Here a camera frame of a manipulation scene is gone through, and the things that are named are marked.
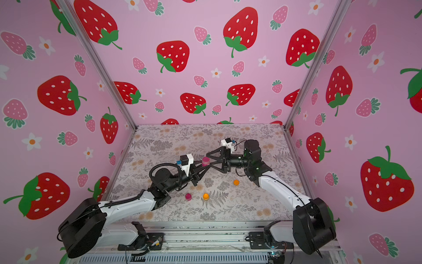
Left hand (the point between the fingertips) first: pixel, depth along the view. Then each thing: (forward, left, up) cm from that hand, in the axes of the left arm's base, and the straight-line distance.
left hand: (208, 164), depth 70 cm
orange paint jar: (-4, +2, -26) cm, 26 cm away
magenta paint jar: (-1, +1, +3) cm, 3 cm away
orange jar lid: (+5, -15, -27) cm, 31 cm away
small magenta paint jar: (-4, +12, -25) cm, 28 cm away
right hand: (+1, -1, +2) cm, 3 cm away
